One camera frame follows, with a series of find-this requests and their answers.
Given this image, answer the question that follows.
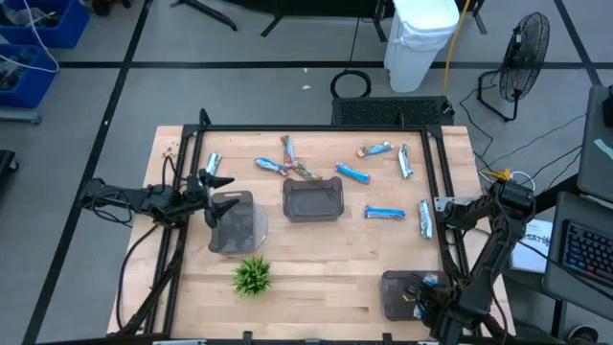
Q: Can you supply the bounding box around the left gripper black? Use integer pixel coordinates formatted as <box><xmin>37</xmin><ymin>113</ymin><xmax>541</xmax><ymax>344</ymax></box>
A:
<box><xmin>177</xmin><ymin>168</ymin><xmax>240</xmax><ymax>229</ymax></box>

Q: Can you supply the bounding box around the blue plastic storage bin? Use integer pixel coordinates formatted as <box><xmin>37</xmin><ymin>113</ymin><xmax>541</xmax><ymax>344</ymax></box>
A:
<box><xmin>0</xmin><ymin>0</ymin><xmax>91</xmax><ymax>49</ymax></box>
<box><xmin>0</xmin><ymin>43</ymin><xmax>59</xmax><ymax>109</ymax></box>

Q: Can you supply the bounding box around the yellow power plug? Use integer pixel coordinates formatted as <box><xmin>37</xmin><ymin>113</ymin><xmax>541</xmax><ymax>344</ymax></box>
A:
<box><xmin>481</xmin><ymin>167</ymin><xmax>513</xmax><ymax>184</ymax></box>

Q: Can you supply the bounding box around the yellow hanging cable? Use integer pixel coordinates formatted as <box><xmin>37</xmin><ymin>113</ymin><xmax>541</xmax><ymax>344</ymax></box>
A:
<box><xmin>441</xmin><ymin>0</ymin><xmax>473</xmax><ymax>96</ymax></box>

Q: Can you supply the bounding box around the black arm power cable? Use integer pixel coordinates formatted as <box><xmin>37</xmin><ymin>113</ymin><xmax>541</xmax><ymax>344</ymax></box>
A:
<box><xmin>115</xmin><ymin>223</ymin><xmax>162</xmax><ymax>332</ymax></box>

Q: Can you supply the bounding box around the green plant in white pot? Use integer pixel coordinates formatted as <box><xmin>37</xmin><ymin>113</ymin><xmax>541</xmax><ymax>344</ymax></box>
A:
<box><xmin>231</xmin><ymin>255</ymin><xmax>274</xmax><ymax>298</ymax></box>

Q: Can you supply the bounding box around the black backlit keyboard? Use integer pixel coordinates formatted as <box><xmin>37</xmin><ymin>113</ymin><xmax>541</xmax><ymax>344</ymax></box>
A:
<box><xmin>562</xmin><ymin>220</ymin><xmax>613</xmax><ymax>288</ymax></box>

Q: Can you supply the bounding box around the grey translucent plastic bin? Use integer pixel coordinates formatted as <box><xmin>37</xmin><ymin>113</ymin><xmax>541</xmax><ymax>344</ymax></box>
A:
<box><xmin>282</xmin><ymin>175</ymin><xmax>345</xmax><ymax>223</ymax></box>
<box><xmin>208</xmin><ymin>190</ymin><xmax>255</xmax><ymax>255</ymax></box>
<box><xmin>379</xmin><ymin>269</ymin><xmax>449</xmax><ymax>322</ymax></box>

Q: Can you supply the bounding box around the grey keyboard tray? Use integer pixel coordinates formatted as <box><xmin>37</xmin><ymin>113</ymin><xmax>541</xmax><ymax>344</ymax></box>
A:
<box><xmin>542</xmin><ymin>191</ymin><xmax>613</xmax><ymax>320</ymax></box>

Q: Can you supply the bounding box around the black floor fan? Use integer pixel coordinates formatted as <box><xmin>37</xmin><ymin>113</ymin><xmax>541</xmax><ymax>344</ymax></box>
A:
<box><xmin>477</xmin><ymin>11</ymin><xmax>552</xmax><ymax>123</ymax></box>

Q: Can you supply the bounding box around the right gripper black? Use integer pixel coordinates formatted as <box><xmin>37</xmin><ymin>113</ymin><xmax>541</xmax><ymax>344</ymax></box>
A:
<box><xmin>404</xmin><ymin>275</ymin><xmax>456</xmax><ymax>320</ymax></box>

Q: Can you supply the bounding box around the white printed paper sheet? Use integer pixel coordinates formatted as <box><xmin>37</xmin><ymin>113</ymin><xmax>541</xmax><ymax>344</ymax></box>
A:
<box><xmin>510</xmin><ymin>218</ymin><xmax>555</xmax><ymax>274</ymax></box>

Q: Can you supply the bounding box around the black coiled cable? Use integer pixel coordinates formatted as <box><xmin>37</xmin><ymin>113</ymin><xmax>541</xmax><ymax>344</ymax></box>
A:
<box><xmin>329</xmin><ymin>69</ymin><xmax>373</xmax><ymax>100</ymax></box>

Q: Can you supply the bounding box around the white looped cable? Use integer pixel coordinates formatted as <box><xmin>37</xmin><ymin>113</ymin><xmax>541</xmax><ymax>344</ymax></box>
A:
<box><xmin>507</xmin><ymin>171</ymin><xmax>536</xmax><ymax>193</ymax></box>

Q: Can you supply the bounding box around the white plastic trash can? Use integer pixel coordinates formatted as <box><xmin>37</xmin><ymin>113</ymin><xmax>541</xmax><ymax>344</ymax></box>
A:
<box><xmin>382</xmin><ymin>0</ymin><xmax>461</xmax><ymax>94</ymax></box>

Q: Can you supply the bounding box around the black caster wheel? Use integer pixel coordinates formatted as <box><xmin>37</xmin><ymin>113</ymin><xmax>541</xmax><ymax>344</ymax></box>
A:
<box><xmin>567</xmin><ymin>324</ymin><xmax>600</xmax><ymax>345</ymax></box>

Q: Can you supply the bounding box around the grey desk panel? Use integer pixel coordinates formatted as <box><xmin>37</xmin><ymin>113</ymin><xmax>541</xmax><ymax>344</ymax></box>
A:
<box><xmin>577</xmin><ymin>84</ymin><xmax>613</xmax><ymax>205</ymax></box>

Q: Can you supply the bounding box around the round woven placemat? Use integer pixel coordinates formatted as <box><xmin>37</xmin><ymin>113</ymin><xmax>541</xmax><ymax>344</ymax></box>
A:
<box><xmin>210</xmin><ymin>200</ymin><xmax>269</xmax><ymax>254</ymax></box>

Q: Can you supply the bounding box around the black perforated metal case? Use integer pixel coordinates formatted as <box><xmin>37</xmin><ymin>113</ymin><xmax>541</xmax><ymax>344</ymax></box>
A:
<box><xmin>330</xmin><ymin>95</ymin><xmax>455</xmax><ymax>127</ymax></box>

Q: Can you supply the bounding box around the grey dolly platform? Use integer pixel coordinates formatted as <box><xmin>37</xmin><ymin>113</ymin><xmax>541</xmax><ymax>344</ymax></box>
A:
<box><xmin>0</xmin><ymin>105</ymin><xmax>43</xmax><ymax>126</ymax></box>

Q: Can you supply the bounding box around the white thin cable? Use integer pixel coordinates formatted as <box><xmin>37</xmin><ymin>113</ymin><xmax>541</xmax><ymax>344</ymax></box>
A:
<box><xmin>0</xmin><ymin>0</ymin><xmax>61</xmax><ymax>74</ymax></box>

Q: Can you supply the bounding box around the black backdrop stand leg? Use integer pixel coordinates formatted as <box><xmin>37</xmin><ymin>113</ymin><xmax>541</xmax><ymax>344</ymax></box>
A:
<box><xmin>261</xmin><ymin>11</ymin><xmax>284</xmax><ymax>38</ymax></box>
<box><xmin>471</xmin><ymin>0</ymin><xmax>488</xmax><ymax>35</ymax></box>
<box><xmin>372</xmin><ymin>9</ymin><xmax>389</xmax><ymax>43</ymax></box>
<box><xmin>170</xmin><ymin>0</ymin><xmax>238</xmax><ymax>33</ymax></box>

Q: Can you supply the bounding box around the red green wrapper granola bar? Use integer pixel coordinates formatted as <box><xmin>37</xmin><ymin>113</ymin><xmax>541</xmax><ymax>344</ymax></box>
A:
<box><xmin>292</xmin><ymin>161</ymin><xmax>325</xmax><ymax>183</ymax></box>
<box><xmin>280</xmin><ymin>134</ymin><xmax>297</xmax><ymax>169</ymax></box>

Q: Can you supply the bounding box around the black cart corner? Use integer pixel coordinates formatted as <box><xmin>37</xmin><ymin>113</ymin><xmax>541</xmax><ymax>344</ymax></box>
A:
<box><xmin>0</xmin><ymin>149</ymin><xmax>19</xmax><ymax>193</ymax></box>

